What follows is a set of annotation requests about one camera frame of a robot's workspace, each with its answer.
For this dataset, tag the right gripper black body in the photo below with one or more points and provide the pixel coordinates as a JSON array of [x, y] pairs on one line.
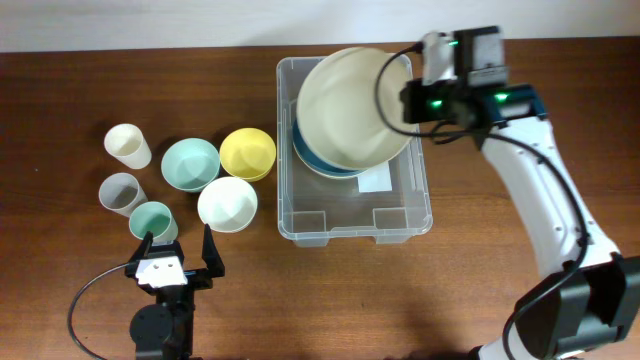
[[432, 102]]

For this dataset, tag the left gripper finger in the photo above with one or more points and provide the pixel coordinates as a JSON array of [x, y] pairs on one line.
[[142, 251], [211, 256]]

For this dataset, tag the mint green plastic cup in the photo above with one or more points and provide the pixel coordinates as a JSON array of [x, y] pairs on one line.
[[154, 217]]

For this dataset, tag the translucent grey plastic cup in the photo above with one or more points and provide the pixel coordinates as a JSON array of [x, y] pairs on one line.
[[121, 193]]

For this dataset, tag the beige plate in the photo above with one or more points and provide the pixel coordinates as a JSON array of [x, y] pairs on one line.
[[336, 108]]

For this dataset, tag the dark blue plate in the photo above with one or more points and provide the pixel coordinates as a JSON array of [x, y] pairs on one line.
[[301, 146]]

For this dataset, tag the cream plate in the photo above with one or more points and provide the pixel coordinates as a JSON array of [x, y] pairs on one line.
[[329, 174]]

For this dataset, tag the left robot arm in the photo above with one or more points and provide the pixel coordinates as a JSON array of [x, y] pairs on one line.
[[164, 329]]

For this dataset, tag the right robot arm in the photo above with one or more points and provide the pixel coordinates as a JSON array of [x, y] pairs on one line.
[[588, 295]]

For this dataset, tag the white bowl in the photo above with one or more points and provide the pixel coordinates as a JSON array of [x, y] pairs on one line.
[[227, 205]]

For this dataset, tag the mint green bowl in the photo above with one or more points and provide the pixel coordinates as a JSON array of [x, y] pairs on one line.
[[190, 164]]

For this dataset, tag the white label in bin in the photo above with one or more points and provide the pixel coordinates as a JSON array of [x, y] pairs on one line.
[[375, 179]]

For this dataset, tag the yellow bowl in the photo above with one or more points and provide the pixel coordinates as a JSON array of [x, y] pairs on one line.
[[248, 153]]

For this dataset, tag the clear plastic storage bin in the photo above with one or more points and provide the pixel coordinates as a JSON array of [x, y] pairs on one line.
[[313, 209]]

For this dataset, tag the cream plastic cup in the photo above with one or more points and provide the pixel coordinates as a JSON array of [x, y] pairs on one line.
[[126, 143]]

